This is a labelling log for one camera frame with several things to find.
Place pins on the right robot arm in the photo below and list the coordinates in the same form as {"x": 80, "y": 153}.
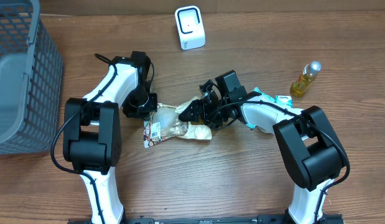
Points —
{"x": 311, "y": 151}

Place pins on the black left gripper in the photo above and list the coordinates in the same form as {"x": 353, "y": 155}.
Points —
{"x": 144, "y": 114}

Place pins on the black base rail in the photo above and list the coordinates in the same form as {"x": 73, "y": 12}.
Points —
{"x": 211, "y": 221}

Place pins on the small teal packet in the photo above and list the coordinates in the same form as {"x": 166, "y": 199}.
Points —
{"x": 284, "y": 100}

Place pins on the teal tissue pack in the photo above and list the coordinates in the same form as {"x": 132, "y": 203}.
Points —
{"x": 251, "y": 126}

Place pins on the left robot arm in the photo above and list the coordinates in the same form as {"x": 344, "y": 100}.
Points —
{"x": 92, "y": 139}

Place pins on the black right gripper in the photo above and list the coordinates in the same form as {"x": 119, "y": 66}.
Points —
{"x": 197, "y": 105}

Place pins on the dark grey plastic mesh basket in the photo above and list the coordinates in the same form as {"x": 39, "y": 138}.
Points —
{"x": 31, "y": 77}

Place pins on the yellow oil bottle silver cap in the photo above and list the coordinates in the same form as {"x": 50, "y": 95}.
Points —
{"x": 305, "y": 79}

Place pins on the white orange snack packet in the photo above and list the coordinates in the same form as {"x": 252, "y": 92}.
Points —
{"x": 165, "y": 123}

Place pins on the white barcode scanner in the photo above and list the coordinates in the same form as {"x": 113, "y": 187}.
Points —
{"x": 190, "y": 27}

